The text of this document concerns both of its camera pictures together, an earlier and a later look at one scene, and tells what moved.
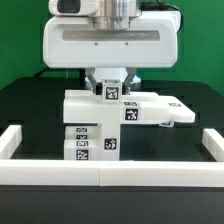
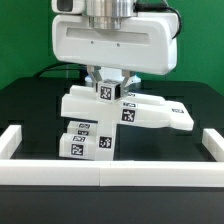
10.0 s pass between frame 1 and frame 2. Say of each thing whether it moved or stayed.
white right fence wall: stayed
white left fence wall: stayed
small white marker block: moved
